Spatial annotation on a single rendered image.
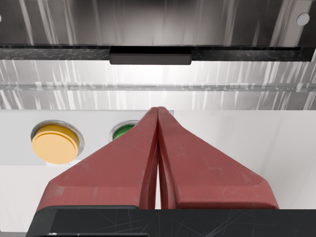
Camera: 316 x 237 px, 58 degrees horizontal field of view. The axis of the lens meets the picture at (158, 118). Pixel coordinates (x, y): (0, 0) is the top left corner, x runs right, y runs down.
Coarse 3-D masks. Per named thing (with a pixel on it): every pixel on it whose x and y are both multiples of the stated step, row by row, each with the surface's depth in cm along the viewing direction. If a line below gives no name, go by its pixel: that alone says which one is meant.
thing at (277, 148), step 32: (192, 128) 38; (224, 128) 38; (256, 128) 38; (288, 128) 39; (256, 160) 42; (288, 160) 42; (0, 192) 46; (32, 192) 46; (288, 192) 47; (0, 224) 51
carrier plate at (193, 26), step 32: (0, 0) 18; (32, 0) 18; (64, 0) 18; (96, 0) 18; (128, 0) 18; (160, 0) 18; (192, 0) 18; (224, 0) 18; (256, 0) 18; (288, 0) 18; (0, 32) 19; (32, 32) 19; (64, 32) 19; (96, 32) 19; (128, 32) 19; (160, 32) 19; (192, 32) 19; (224, 32) 19; (256, 32) 19; (288, 32) 19
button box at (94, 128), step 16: (0, 112) 24; (16, 112) 24; (32, 112) 24; (48, 112) 24; (64, 112) 24; (80, 112) 24; (96, 112) 24; (112, 112) 24; (128, 112) 24; (144, 112) 24; (0, 128) 25; (16, 128) 25; (32, 128) 25; (80, 128) 25; (96, 128) 25; (112, 128) 25; (0, 144) 26; (16, 144) 26; (80, 144) 26; (96, 144) 26; (0, 160) 28; (16, 160) 28; (32, 160) 28; (80, 160) 28
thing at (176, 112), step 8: (176, 112) 37; (184, 112) 37; (192, 112) 37; (200, 112) 37; (208, 112) 37; (216, 112) 37; (224, 112) 37; (232, 112) 37; (240, 112) 37; (248, 112) 37; (256, 112) 37; (264, 112) 37; (272, 112) 37; (280, 112) 37; (288, 112) 37; (296, 112) 37; (304, 112) 37; (312, 112) 37
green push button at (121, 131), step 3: (126, 126) 25; (129, 126) 25; (132, 126) 25; (120, 129) 25; (123, 129) 25; (126, 129) 24; (129, 129) 24; (117, 132) 25; (120, 132) 25; (123, 132) 24; (114, 135) 25; (117, 135) 25; (114, 138) 25
